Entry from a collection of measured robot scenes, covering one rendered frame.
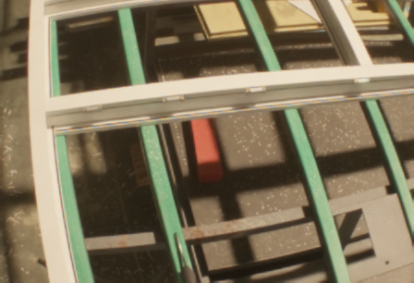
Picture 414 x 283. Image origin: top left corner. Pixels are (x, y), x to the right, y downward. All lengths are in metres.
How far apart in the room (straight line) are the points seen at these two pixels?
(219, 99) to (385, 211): 0.51
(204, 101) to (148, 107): 0.13
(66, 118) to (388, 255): 0.85
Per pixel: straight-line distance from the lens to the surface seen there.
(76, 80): 3.04
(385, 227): 1.70
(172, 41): 2.31
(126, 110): 1.74
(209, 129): 2.06
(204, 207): 1.96
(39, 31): 1.91
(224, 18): 2.36
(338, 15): 2.02
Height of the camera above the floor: 2.23
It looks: 51 degrees down
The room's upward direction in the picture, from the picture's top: 5 degrees clockwise
